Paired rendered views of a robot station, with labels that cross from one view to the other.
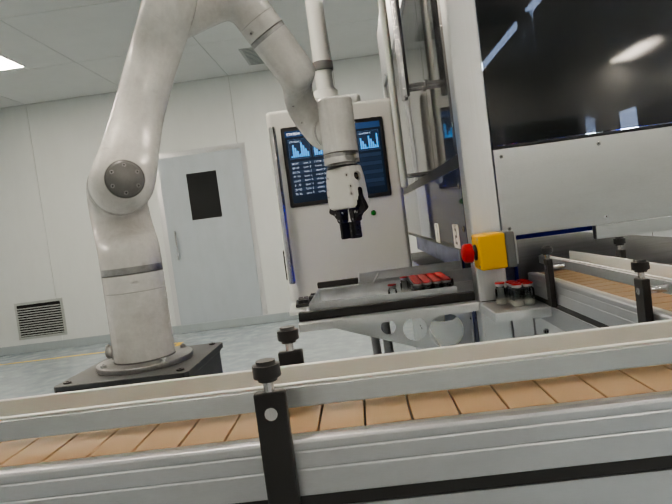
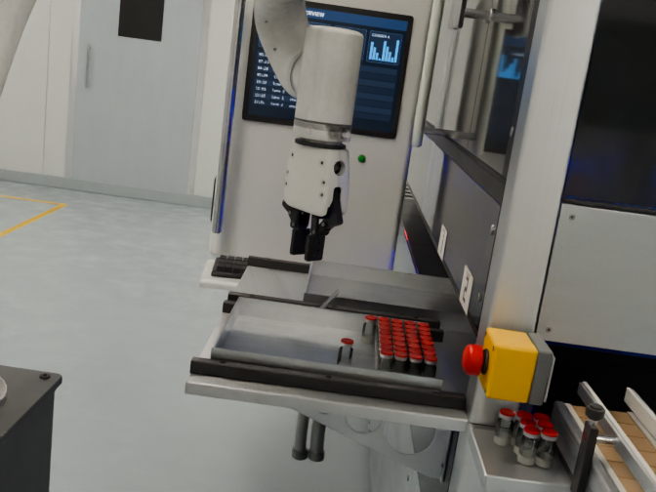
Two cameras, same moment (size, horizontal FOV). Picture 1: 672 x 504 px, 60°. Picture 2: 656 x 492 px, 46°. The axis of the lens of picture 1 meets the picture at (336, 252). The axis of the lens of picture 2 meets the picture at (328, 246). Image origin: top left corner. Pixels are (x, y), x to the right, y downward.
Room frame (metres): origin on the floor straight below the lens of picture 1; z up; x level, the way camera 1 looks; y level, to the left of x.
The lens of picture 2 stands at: (0.25, -0.03, 1.34)
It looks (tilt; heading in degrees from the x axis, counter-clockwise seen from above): 13 degrees down; 358
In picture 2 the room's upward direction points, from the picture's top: 8 degrees clockwise
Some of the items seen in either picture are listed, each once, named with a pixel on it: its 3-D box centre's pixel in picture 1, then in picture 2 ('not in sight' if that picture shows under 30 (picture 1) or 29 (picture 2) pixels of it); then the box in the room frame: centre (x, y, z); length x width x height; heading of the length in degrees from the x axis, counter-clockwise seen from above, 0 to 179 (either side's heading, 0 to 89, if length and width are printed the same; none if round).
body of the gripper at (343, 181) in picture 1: (345, 185); (316, 174); (1.39, -0.04, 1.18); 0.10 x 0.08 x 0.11; 41
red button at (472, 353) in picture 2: (470, 253); (477, 360); (1.18, -0.27, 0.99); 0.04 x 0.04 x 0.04; 88
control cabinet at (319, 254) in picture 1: (338, 197); (317, 117); (2.36, -0.04, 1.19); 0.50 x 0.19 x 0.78; 93
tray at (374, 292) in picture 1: (381, 295); (329, 344); (1.44, -0.10, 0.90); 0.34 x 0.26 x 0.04; 87
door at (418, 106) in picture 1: (416, 88); (475, 1); (1.97, -0.34, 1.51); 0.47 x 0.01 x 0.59; 178
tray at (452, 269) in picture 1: (413, 275); (389, 294); (1.78, -0.23, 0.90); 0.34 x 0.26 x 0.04; 88
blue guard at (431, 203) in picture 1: (418, 212); (427, 175); (2.27, -0.34, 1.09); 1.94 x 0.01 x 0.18; 178
